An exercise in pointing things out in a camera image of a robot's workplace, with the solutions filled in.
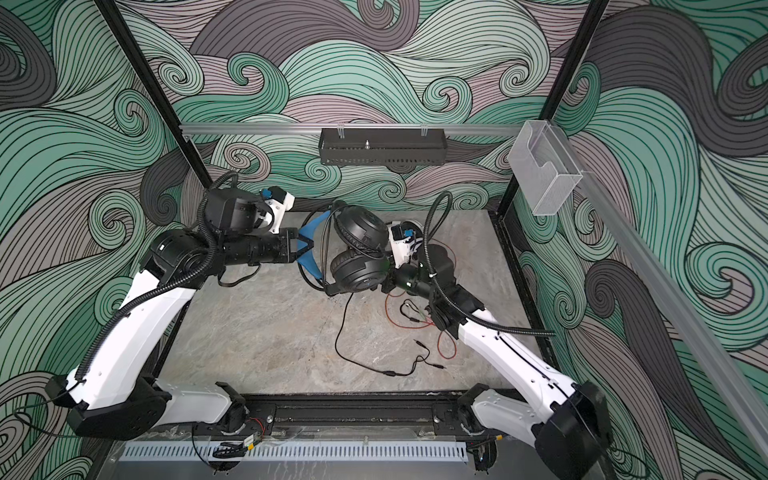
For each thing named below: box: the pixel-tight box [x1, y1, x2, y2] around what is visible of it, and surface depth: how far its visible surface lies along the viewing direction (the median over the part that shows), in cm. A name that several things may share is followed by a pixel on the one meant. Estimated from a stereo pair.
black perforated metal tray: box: [319, 128, 448, 166], surface depth 97 cm
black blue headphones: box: [298, 200, 390, 296], surface depth 47 cm
